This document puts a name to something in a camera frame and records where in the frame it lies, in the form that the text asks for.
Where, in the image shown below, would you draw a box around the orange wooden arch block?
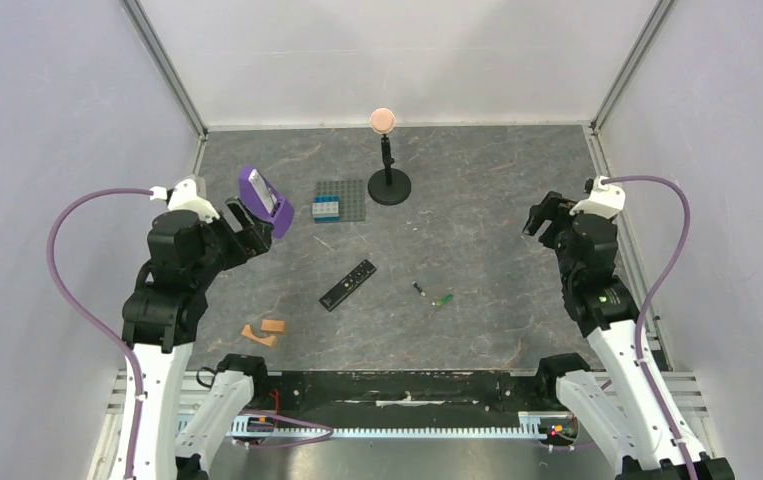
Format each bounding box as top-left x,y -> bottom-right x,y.
241,325 -> 278,348

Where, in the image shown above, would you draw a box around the black base frame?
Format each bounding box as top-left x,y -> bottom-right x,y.
248,370 -> 569,429

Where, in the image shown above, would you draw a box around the grey lego baseplate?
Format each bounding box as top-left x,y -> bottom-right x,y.
314,179 -> 367,222

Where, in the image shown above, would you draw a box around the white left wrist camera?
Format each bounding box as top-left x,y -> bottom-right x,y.
150,175 -> 221,223

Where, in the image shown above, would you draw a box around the white cable duct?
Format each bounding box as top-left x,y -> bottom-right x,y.
175,411 -> 578,441

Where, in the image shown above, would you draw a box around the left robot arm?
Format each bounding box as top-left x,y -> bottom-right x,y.
111,197 -> 273,479

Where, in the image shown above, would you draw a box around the black stand with pink ball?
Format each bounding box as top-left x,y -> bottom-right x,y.
367,108 -> 412,206

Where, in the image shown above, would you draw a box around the black AAA battery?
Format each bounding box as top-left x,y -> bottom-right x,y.
412,281 -> 426,297

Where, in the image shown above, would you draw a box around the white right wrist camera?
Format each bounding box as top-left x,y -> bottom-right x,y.
570,176 -> 626,220

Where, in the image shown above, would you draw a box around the green AAA battery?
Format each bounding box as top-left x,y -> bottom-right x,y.
432,294 -> 454,307

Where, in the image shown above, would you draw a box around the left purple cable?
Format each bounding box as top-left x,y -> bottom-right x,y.
46,188 -> 157,480

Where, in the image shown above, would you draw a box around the purple metronome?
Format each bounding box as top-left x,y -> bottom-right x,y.
238,166 -> 295,239

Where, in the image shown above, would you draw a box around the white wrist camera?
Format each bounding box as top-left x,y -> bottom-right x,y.
150,175 -> 221,223
570,176 -> 626,220

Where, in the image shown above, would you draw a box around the blue white lego bricks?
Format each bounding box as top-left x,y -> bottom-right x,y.
311,196 -> 340,223

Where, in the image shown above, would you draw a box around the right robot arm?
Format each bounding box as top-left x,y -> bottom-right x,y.
523,192 -> 734,479

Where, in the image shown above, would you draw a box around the black remote control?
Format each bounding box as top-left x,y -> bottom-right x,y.
319,259 -> 377,312

